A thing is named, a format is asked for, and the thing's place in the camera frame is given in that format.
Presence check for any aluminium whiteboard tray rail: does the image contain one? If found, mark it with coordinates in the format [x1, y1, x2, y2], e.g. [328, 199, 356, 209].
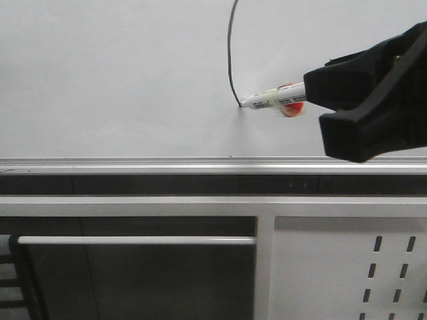
[1, 157, 426, 175]

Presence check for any white whiteboard marker pen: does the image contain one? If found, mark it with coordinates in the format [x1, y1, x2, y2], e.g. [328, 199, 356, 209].
[238, 82, 308, 112]

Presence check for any white perforated metal panel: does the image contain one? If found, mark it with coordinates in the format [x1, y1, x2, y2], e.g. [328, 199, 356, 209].
[270, 217, 426, 319]

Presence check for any white metal stand frame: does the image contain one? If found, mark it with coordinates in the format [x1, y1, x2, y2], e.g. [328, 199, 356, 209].
[1, 197, 426, 319]

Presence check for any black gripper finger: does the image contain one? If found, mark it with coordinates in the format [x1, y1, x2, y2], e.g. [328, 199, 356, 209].
[320, 36, 426, 163]
[304, 21, 426, 111]

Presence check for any white whiteboard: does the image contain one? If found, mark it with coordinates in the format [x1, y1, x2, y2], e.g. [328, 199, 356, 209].
[1, 1, 426, 159]

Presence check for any black frame at lower left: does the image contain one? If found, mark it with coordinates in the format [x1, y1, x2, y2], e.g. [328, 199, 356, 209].
[1, 234, 43, 319]

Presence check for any white round crossbar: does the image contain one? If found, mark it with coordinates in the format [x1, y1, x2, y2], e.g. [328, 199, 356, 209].
[17, 236, 257, 245]

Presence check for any red round magnet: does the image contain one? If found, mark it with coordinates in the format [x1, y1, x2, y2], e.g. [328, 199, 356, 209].
[278, 82, 306, 117]

